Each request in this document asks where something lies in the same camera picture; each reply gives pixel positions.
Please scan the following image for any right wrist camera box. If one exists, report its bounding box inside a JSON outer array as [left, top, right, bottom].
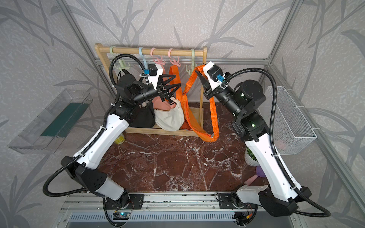
[[203, 61, 228, 90]]

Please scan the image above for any dark orange crossbody bag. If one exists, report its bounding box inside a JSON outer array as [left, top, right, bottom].
[[169, 65, 191, 130]]

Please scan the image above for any green hook left end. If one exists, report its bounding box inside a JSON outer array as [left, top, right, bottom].
[[109, 46, 131, 71]]

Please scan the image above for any pink crossbody bag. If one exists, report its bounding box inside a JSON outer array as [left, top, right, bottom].
[[152, 97, 176, 111]]

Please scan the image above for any wooden clothes rack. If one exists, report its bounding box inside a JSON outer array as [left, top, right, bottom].
[[94, 43, 208, 137]]

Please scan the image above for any cream white crossbody bag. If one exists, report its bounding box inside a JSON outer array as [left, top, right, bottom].
[[154, 97, 184, 131]]

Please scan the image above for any pink hook right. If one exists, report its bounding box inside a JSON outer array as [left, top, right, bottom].
[[168, 48, 181, 67]]

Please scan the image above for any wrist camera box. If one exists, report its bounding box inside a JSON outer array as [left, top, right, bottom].
[[141, 64, 163, 88], [203, 61, 228, 90]]

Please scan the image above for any black crossbody bag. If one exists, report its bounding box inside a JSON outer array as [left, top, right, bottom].
[[115, 69, 158, 128]]

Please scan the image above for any pink hook left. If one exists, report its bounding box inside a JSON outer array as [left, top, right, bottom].
[[150, 47, 165, 66]]

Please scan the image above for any potted artificial flower plant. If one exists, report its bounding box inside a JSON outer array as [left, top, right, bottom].
[[244, 147, 259, 167]]

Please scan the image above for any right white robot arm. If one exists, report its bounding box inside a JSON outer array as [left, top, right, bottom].
[[194, 64, 331, 218]]

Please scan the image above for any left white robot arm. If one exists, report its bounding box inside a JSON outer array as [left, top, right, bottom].
[[42, 54, 181, 208]]

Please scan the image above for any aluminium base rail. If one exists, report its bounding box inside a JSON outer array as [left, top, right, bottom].
[[52, 191, 300, 228]]

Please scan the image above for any pink hook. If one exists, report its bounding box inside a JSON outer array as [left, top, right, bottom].
[[150, 47, 165, 66], [168, 48, 181, 67]]

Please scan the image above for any white wire mesh basket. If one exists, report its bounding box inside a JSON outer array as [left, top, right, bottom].
[[274, 86, 317, 155]]

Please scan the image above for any clear acrylic wall shelf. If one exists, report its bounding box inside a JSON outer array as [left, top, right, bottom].
[[8, 89, 93, 154]]

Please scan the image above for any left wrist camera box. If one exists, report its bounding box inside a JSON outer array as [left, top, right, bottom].
[[141, 64, 163, 88]]

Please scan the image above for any light blue hook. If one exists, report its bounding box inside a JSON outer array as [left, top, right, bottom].
[[138, 47, 149, 74]]

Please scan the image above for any green hook end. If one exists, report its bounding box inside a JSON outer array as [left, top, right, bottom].
[[185, 49, 197, 76], [109, 46, 131, 71]]

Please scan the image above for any bright orange crossbody bag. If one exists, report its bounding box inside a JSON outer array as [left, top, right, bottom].
[[181, 65, 220, 143]]

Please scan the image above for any green hook right end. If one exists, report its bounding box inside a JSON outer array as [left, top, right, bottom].
[[185, 49, 197, 76]]

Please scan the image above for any purple pink toy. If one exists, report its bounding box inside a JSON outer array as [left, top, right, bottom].
[[244, 166, 266, 185]]

